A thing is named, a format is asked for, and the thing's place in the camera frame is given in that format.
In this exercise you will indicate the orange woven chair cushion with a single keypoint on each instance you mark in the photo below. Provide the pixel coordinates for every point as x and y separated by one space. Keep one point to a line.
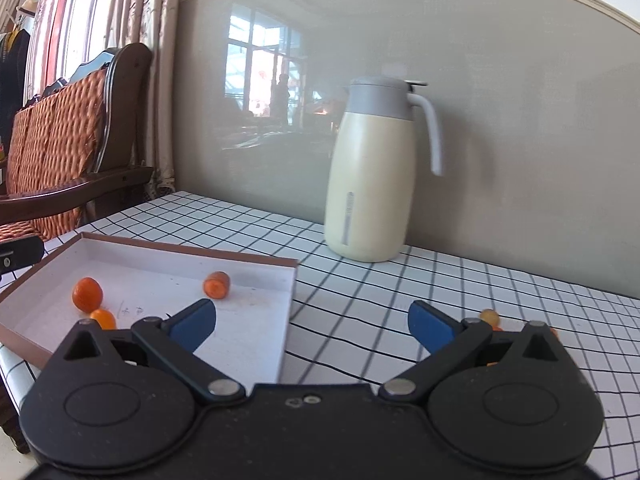
55 135
45 220

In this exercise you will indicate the beige patterned curtain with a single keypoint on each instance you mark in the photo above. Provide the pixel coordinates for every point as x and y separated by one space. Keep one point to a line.
150 15

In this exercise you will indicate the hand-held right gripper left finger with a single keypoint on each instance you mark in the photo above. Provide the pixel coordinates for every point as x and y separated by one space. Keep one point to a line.
192 325

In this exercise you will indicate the cream thermos jug grey lid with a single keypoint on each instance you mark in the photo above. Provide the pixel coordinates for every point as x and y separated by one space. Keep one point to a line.
365 180

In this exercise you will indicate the shallow white cardboard box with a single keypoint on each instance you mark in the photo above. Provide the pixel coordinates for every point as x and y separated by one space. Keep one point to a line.
150 280

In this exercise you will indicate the dark hanging garment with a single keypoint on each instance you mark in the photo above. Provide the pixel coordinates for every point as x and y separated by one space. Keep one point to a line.
12 80

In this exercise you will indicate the short carrot piece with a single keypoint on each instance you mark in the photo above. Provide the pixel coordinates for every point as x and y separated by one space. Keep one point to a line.
216 285

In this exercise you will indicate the pale yellow loquat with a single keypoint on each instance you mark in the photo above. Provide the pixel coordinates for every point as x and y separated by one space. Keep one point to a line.
489 316

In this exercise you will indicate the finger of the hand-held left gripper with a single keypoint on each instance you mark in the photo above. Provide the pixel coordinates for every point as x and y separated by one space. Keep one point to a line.
22 252

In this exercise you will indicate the black white checked tablecloth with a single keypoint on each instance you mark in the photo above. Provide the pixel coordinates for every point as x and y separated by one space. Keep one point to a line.
350 300

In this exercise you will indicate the dark wooden armchair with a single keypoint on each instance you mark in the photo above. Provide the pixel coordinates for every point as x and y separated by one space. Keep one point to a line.
127 110

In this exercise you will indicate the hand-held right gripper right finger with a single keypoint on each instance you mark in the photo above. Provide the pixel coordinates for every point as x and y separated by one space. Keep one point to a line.
427 327

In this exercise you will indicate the straw hat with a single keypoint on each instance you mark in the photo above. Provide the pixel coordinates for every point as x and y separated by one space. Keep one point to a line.
27 6

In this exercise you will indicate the red framed window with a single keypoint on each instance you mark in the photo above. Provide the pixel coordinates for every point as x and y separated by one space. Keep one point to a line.
75 15

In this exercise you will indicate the orange kumquat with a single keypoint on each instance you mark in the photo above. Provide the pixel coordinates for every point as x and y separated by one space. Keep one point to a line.
87 294
104 318

